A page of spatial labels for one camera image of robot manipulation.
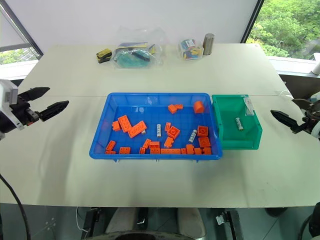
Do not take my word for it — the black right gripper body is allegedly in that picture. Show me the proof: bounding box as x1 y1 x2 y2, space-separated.
298 103 320 133

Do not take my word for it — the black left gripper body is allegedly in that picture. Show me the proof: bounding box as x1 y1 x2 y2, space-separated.
9 96 41 127

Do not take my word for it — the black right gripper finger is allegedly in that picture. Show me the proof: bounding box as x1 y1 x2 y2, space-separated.
291 98 313 107
270 109 300 134

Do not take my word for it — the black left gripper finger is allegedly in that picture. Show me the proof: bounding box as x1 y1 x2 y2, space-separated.
18 86 51 102
38 100 70 123

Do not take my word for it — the green plastic bin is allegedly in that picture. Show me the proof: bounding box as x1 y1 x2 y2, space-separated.
211 94 264 151

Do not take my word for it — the small clear plastic container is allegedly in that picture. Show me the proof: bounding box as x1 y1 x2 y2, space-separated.
177 38 205 61

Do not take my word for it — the clear plastic label holder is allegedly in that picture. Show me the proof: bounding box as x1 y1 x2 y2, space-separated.
243 97 255 117

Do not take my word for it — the blue plastic tray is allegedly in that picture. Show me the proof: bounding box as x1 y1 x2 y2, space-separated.
89 92 224 163

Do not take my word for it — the orange long building block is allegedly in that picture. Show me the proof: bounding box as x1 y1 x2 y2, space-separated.
160 148 182 155
117 115 132 133
127 120 148 139

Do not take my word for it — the yellow and black eraser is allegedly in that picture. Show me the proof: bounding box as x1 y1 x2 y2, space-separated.
95 48 113 65

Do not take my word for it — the orange square building block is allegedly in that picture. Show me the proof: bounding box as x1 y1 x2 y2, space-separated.
166 125 181 139
197 125 209 138
198 136 211 149

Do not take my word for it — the clear plastic bag with items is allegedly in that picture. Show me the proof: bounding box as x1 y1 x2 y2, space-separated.
110 24 168 71

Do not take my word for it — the grey metal cylinder cup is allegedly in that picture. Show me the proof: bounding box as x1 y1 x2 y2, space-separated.
202 33 216 57

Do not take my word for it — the orange L-shaped plastic brick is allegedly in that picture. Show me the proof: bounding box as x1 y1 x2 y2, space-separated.
167 103 184 115

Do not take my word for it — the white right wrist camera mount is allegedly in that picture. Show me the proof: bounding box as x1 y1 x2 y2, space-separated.
310 121 320 140

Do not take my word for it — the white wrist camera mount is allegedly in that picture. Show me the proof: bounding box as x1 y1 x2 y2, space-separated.
0 79 26 133
310 121 320 140

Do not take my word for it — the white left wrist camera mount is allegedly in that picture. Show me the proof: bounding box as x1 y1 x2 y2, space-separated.
0 79 26 133

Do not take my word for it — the dark window frame bar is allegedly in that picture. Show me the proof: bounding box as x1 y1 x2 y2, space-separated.
0 3 44 57
239 0 266 44

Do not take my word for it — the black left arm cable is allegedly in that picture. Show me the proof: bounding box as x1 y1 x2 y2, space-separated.
0 173 32 240

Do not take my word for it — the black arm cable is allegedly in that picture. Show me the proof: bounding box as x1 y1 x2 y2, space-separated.
0 173 32 240
300 211 320 239

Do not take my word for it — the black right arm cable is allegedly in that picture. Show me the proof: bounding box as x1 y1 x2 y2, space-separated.
300 211 320 239

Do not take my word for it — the thin white cable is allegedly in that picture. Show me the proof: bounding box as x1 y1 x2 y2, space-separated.
75 206 89 237

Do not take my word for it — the black table leg frame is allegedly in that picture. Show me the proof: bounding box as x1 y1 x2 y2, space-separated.
81 206 102 240
216 209 245 240

